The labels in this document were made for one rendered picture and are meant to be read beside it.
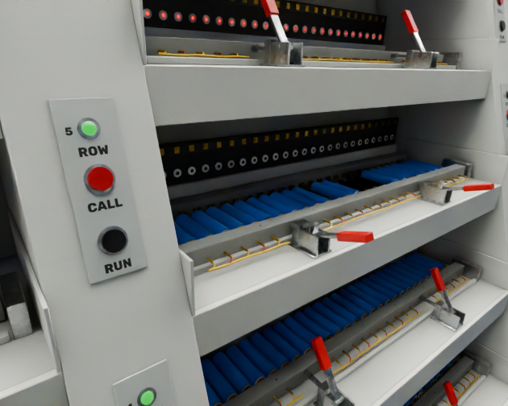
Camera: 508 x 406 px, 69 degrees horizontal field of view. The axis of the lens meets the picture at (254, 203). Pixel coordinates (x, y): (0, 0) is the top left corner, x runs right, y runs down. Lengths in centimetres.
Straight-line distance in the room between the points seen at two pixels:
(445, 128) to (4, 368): 74
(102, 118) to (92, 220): 7
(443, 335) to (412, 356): 8
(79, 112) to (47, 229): 8
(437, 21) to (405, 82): 30
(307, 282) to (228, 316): 10
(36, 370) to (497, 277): 73
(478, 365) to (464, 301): 19
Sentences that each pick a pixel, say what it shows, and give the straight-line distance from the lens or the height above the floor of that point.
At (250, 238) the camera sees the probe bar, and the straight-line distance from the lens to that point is 38.
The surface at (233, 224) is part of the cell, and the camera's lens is 41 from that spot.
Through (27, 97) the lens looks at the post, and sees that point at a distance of 27.
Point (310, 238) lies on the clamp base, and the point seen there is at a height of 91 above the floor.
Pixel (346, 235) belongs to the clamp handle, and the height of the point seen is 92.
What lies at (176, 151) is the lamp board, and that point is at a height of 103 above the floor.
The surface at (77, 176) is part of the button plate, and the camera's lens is 27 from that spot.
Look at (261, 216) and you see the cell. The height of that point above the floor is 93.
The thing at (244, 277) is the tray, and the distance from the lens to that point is 35.
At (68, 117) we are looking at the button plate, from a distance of 27.
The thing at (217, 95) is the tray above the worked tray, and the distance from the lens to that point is 33.
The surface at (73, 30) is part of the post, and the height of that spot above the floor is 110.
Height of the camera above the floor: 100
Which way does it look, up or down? 7 degrees down
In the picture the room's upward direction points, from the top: 9 degrees counter-clockwise
